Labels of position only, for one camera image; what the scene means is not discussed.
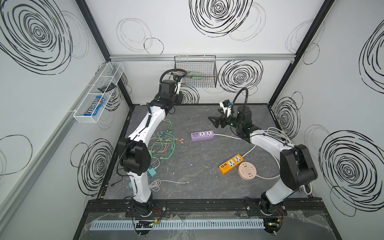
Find purple power strip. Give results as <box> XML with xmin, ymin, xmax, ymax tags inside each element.
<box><xmin>191</xmin><ymin>130</ymin><xmax>214</xmax><ymax>142</ymax></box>

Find white usb cable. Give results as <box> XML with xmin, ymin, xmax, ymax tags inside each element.
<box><xmin>148</xmin><ymin>179</ymin><xmax>191</xmax><ymax>193</ymax></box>

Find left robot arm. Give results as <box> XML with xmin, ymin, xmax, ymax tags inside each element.
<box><xmin>118</xmin><ymin>69</ymin><xmax>188</xmax><ymax>217</ymax></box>

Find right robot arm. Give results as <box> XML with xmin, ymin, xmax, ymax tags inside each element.
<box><xmin>208</xmin><ymin>87</ymin><xmax>318</xmax><ymax>216</ymax></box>

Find teal charger plug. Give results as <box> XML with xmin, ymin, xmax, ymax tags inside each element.
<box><xmin>147</xmin><ymin>168</ymin><xmax>157</xmax><ymax>178</ymax></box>

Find green tongs in basket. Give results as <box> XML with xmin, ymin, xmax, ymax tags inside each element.
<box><xmin>186</xmin><ymin>72</ymin><xmax>205</xmax><ymax>81</ymax></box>

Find orange power strip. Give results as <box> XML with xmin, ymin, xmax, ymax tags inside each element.
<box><xmin>219</xmin><ymin>154</ymin><xmax>244</xmax><ymax>175</ymax></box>

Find round pink power strip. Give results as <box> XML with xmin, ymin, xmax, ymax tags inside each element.
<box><xmin>238</xmin><ymin>162</ymin><xmax>257</xmax><ymax>181</ymax></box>

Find black remote control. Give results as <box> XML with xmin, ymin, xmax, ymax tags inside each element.
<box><xmin>98</xmin><ymin>83</ymin><xmax>116</xmax><ymax>93</ymax></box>

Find blue candy packet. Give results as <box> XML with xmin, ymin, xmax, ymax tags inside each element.
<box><xmin>84</xmin><ymin>96</ymin><xmax>105</xmax><ymax>116</ymax></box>

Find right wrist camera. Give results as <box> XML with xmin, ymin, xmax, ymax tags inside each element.
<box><xmin>219</xmin><ymin>100</ymin><xmax>233</xmax><ymax>118</ymax></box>

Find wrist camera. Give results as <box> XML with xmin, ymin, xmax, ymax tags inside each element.
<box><xmin>174</xmin><ymin>77</ymin><xmax>182</xmax><ymax>95</ymax></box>
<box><xmin>219</xmin><ymin>100</ymin><xmax>233</xmax><ymax>118</ymax></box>

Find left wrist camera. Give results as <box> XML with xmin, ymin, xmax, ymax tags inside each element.
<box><xmin>174</xmin><ymin>77</ymin><xmax>182</xmax><ymax>95</ymax></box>

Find black wire basket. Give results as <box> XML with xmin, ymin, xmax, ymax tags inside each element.
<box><xmin>174</xmin><ymin>55</ymin><xmax>218</xmax><ymax>88</ymax></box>

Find tangled green charging cables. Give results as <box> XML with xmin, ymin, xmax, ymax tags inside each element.
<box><xmin>148</xmin><ymin>119</ymin><xmax>185</xmax><ymax>169</ymax></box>

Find white wire shelf basket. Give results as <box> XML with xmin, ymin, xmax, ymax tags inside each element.
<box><xmin>74</xmin><ymin>62</ymin><xmax>124</xmax><ymax>124</ymax></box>

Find white power cords bundle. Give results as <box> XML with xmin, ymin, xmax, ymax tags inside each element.
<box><xmin>214</xmin><ymin>126</ymin><xmax>314</xmax><ymax>196</ymax></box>

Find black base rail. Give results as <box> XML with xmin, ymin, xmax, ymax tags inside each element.
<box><xmin>84</xmin><ymin>198</ymin><xmax>326</xmax><ymax>218</ymax></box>

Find grey slotted cable duct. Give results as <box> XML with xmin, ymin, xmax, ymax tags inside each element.
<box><xmin>90</xmin><ymin>219</ymin><xmax>265</xmax><ymax>231</ymax></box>

